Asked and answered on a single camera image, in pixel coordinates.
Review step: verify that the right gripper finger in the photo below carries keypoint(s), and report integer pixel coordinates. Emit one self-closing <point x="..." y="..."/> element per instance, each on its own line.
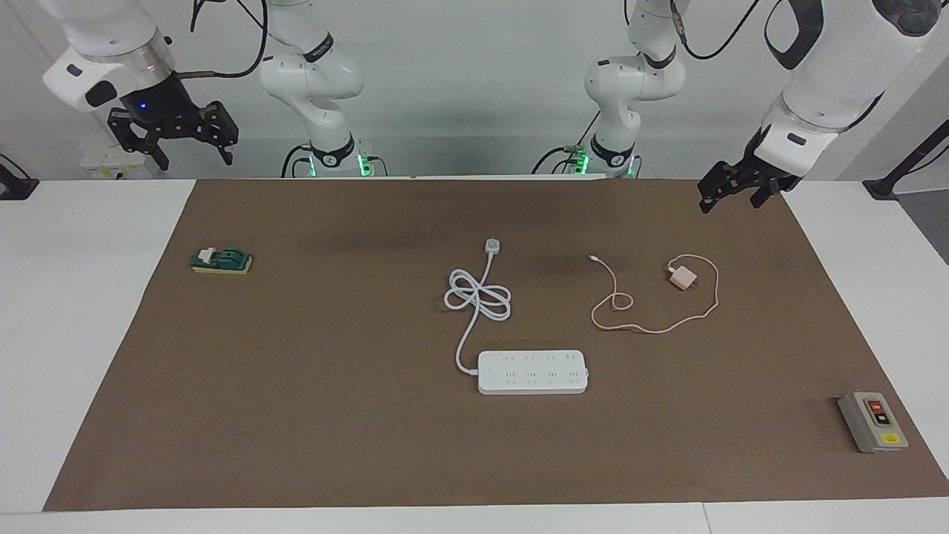
<point x="133" y="137"/>
<point x="222" y="126"/>

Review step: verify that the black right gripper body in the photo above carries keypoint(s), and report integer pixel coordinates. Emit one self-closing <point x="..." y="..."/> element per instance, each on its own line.
<point x="159" y="104"/>

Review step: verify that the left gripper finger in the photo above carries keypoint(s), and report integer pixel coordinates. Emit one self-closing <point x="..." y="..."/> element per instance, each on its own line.
<point x="767" y="189"/>
<point x="719" y="185"/>

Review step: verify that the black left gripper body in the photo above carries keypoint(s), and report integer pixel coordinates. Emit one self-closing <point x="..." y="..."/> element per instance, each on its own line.
<point x="767" y="167"/>

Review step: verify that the pink charger plug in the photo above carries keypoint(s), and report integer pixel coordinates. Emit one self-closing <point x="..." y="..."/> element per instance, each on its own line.
<point x="682" y="279"/>

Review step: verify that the white power strip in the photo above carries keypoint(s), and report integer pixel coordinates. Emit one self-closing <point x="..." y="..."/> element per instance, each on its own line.
<point x="534" y="372"/>

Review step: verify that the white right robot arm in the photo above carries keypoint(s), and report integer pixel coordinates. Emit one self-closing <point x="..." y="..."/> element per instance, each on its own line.
<point x="311" y="74"/>

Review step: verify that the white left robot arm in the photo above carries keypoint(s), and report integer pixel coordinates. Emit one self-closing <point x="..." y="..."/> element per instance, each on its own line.
<point x="838" y="74"/>

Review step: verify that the black slanted stand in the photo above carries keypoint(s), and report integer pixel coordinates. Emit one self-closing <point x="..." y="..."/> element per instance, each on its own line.
<point x="882" y="187"/>

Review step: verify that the green block yellow base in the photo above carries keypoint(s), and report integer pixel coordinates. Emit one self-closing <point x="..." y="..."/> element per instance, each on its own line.
<point x="222" y="259"/>

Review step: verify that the brown table mat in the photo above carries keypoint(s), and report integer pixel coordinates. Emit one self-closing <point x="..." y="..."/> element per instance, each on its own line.
<point x="296" y="445"/>

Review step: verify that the white wall outlet box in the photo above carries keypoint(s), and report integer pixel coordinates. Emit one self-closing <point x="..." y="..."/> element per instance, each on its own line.
<point x="104" y="167"/>

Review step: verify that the black clamp mount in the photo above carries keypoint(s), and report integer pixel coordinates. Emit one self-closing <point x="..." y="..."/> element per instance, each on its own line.
<point x="16" y="185"/>

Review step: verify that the grey switch box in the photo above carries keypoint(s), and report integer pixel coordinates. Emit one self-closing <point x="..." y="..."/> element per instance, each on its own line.
<point x="871" y="426"/>

